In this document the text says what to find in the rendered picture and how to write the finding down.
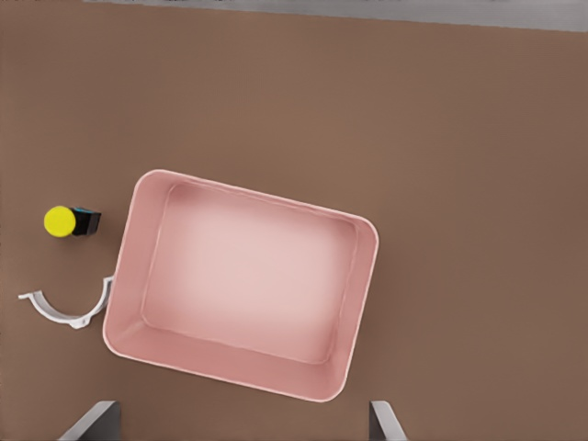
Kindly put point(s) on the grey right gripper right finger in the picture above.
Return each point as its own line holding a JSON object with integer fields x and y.
{"x": 386, "y": 422}

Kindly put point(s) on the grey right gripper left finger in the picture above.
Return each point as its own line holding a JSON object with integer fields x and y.
{"x": 92, "y": 425}

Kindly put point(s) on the pink storage box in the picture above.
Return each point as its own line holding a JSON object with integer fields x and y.
{"x": 248, "y": 275}

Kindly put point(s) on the yellow push button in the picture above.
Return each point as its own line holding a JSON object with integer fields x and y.
{"x": 60, "y": 221}

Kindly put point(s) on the white curved clamp bracket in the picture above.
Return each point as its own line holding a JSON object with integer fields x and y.
{"x": 59, "y": 313}

